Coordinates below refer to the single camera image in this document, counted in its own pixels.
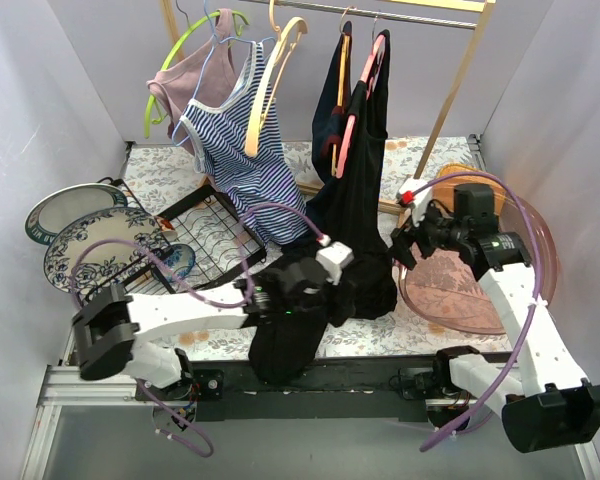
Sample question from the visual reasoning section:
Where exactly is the black tank top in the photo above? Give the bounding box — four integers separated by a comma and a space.
248, 244, 361, 387

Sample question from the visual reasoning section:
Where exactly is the cream wooden hanger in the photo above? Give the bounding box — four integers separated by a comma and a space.
244, 0, 308, 158

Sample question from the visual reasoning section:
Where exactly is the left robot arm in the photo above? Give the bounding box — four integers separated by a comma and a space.
73, 254, 343, 400

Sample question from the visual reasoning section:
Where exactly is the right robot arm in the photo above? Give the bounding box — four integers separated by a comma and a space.
391, 179, 600, 453

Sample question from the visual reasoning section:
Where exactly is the navy garment on hanger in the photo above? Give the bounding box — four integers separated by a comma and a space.
311, 35, 351, 183

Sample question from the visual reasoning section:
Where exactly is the pink hanger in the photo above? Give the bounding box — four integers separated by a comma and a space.
335, 31, 386, 179

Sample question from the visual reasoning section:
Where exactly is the blue striped tank top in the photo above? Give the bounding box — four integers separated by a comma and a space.
179, 42, 308, 245

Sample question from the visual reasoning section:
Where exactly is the thin wooden hanger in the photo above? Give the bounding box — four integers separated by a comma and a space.
331, 7, 352, 176

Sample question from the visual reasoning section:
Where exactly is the mauve tank top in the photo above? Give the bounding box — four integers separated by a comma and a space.
146, 8, 239, 141

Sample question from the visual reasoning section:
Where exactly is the green plastic hanger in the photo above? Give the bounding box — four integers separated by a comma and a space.
143, 1, 250, 139

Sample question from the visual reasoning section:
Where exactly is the black hanging garment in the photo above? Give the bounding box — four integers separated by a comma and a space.
307, 29, 397, 320

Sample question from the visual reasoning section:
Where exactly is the pink transparent basin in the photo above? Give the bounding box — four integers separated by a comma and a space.
399, 176, 560, 335

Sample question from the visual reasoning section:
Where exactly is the small blue floral bowl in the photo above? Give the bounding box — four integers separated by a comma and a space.
163, 243, 196, 283

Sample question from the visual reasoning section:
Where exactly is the floral tablecloth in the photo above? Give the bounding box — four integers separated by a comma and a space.
115, 136, 510, 361

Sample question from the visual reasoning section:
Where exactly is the blue floral plate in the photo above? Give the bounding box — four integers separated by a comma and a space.
43, 207, 170, 294

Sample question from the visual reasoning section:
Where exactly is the wooden clothes rack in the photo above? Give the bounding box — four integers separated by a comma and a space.
159, 0, 497, 241

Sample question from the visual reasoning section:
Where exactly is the green rimmed plate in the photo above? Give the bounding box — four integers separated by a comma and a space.
24, 183, 128, 245

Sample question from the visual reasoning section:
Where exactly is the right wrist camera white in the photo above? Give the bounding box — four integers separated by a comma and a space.
396, 178, 433, 227

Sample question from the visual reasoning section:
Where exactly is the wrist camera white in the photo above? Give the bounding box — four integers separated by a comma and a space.
315, 235, 354, 286
396, 178, 433, 227

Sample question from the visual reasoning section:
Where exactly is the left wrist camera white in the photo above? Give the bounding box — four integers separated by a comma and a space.
315, 235, 354, 286

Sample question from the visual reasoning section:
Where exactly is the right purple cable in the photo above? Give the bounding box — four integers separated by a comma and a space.
412, 171, 549, 453

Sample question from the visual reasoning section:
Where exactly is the purple cable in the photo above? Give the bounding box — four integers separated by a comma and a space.
70, 202, 331, 459
412, 171, 549, 453

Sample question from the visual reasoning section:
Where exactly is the black wire dish rack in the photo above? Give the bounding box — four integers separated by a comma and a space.
77, 180, 267, 306

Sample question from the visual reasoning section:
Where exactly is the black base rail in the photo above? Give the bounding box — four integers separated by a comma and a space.
134, 357, 461, 424

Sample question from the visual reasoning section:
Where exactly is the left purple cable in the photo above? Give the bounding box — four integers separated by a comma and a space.
70, 202, 331, 459

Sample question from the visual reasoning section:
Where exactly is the light blue wire hanger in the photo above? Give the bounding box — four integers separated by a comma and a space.
171, 0, 276, 151

